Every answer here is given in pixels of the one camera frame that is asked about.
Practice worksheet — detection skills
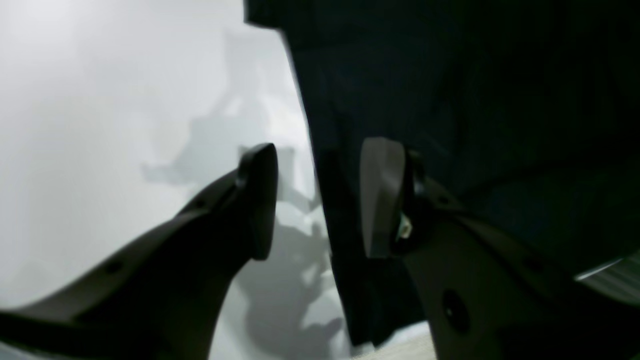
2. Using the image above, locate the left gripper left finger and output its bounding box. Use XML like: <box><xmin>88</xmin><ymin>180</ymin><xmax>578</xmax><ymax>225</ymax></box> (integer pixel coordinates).
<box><xmin>0</xmin><ymin>143</ymin><xmax>279</xmax><ymax>360</ymax></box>

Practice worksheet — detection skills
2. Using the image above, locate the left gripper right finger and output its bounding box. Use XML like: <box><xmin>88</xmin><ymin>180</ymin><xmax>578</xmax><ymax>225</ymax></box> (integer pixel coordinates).
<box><xmin>359</xmin><ymin>137</ymin><xmax>640</xmax><ymax>360</ymax></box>

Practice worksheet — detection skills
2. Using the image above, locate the black t-shirt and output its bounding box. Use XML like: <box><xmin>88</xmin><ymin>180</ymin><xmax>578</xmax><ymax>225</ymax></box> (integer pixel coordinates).
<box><xmin>244</xmin><ymin>0</ymin><xmax>639</xmax><ymax>346</ymax></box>

